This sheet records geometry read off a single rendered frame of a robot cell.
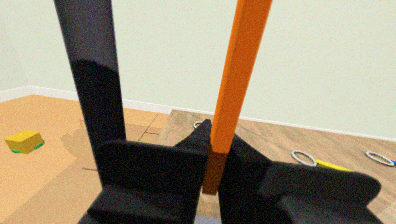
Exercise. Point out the orange handle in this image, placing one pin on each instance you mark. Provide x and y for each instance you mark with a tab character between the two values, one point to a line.
248	27

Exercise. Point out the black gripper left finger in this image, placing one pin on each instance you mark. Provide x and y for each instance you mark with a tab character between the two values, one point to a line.
179	168

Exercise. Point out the white ring with blue handle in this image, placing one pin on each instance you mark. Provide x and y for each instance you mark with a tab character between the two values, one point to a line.
391	161

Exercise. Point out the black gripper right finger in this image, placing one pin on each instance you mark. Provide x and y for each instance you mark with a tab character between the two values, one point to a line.
251	183

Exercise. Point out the grey loop with yellow handle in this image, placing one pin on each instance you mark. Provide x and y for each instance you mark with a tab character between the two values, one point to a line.
316	162

